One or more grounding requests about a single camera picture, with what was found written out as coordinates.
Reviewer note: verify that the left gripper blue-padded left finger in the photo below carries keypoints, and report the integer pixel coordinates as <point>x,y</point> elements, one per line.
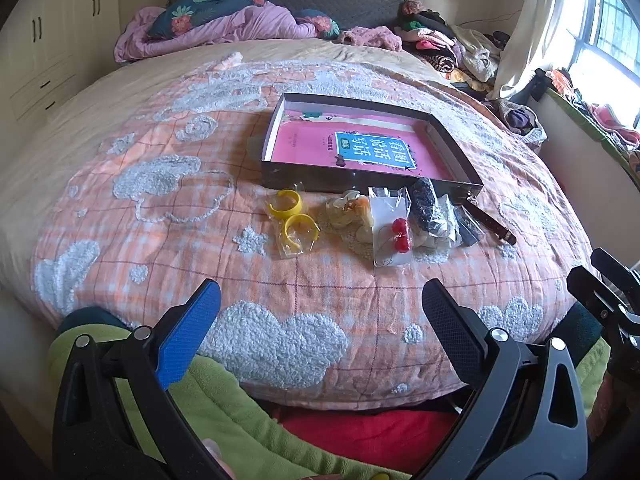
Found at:
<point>187,329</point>

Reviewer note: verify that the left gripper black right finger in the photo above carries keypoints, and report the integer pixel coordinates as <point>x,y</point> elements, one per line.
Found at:
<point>524,418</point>

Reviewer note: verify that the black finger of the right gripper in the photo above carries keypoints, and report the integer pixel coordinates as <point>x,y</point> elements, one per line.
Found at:
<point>608,307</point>

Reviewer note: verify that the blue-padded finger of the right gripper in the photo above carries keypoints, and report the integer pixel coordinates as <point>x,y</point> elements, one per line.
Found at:
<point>612,264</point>

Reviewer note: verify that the white packet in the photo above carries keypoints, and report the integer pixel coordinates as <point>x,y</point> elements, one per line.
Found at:
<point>443,230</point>

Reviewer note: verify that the red earrings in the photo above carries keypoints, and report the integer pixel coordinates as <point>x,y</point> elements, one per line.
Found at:
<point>391,233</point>

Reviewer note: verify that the yellow bangles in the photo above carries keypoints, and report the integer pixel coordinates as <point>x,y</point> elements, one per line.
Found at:
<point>296,231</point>

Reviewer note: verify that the cream hair claw clip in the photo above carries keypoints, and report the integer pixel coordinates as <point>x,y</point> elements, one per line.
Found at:
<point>350,217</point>

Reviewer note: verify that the red cloth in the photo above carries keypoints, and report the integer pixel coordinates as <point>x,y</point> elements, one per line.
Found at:
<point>401,440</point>

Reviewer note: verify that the green fleece garment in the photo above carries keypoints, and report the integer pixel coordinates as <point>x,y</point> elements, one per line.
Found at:
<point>215,429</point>

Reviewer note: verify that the clothes on window sill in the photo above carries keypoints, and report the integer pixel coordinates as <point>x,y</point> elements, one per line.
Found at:
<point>598,121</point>

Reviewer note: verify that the rhinestone hair clips in bag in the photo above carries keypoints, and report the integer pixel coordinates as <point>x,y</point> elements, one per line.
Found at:
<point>471,233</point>

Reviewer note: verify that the bag of clothes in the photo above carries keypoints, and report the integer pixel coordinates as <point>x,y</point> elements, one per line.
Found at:
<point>522,121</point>

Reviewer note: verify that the window with grille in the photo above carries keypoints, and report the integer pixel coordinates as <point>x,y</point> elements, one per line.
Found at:
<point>604,64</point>

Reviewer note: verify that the white curtain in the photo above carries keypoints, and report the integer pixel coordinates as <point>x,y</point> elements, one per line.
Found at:
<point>544,37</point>

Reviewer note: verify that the pile of clothes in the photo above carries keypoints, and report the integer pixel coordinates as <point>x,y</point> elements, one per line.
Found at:
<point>465,57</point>

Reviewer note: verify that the orange plaid quilt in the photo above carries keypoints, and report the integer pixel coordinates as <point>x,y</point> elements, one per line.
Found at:
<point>320,196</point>

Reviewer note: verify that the shallow dark cardboard box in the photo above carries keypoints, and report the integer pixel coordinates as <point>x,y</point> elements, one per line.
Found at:
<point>465,183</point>

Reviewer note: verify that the pink fuzzy garment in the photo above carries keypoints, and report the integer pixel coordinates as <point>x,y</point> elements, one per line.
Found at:
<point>379,37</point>

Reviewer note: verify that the cream wardrobe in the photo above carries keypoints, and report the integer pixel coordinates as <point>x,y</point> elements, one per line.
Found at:
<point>51,50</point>

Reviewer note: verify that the dark floral pillow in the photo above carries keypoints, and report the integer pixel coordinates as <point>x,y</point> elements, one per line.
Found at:
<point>184,15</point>

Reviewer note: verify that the purple crumpled blanket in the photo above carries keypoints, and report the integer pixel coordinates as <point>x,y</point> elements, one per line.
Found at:
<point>251,23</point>

